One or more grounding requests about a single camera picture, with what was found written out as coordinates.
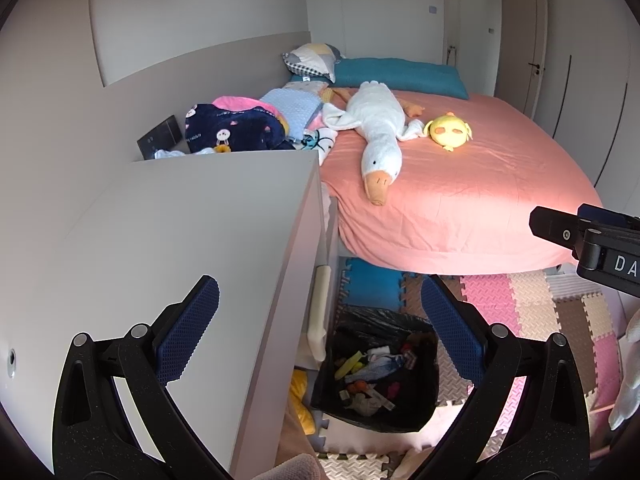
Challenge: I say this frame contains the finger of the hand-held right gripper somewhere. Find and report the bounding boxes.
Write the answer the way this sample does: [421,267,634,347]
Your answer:
[577,203,640,233]
[530,206,583,261]

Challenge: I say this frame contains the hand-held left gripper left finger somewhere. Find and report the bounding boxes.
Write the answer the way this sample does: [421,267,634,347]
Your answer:
[52,275,226,480]

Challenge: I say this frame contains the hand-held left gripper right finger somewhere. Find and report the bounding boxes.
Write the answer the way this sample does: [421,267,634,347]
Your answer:
[420,274,588,480]

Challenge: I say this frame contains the black trash bin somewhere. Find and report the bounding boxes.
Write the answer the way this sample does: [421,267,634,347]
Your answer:
[310,305,442,433]

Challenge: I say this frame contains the white plush toy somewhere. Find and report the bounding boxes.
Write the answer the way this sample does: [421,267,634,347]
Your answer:
[350,394,385,417]

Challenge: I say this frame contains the pink bed cover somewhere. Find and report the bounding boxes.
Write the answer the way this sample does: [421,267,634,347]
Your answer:
[320,90,603,276]

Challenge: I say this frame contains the foam puzzle floor mats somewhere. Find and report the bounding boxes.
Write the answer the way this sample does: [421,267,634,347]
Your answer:
[320,257,631,480]

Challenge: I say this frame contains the cream foam edge guard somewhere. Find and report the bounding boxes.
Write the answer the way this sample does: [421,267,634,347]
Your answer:
[307,265,333,361]

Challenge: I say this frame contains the yellow cloth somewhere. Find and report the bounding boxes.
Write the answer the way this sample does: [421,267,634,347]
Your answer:
[290,370,318,436]

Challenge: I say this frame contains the yellow chick plush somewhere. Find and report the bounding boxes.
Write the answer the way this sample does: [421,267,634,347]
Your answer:
[424,112,474,152]

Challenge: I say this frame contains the navy printed blanket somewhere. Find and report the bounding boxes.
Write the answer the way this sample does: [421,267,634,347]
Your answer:
[185,103,296,153]

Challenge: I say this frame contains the white goose plush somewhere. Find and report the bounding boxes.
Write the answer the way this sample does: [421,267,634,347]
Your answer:
[322,80,426,207]

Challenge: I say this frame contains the teal pillow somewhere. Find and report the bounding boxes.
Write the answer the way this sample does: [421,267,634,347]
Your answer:
[332,57,470,100]

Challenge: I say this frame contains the white door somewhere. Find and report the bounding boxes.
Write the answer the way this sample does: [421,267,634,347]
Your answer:
[444,0,503,98]

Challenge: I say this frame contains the white cartoon printed cloth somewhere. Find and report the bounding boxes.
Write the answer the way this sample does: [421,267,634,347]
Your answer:
[300,127,338,153]

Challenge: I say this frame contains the pink cloth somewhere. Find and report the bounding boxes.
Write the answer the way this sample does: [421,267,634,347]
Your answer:
[211,95,281,121]

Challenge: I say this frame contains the light blue blanket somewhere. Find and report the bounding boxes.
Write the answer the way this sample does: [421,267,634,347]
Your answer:
[260,87,323,141]

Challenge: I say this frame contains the patchwork pillow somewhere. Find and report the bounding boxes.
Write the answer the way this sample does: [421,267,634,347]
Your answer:
[281,43,342,82]

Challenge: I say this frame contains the black wall switch panel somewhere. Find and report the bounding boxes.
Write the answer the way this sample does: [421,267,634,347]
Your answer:
[137,115,182,159]

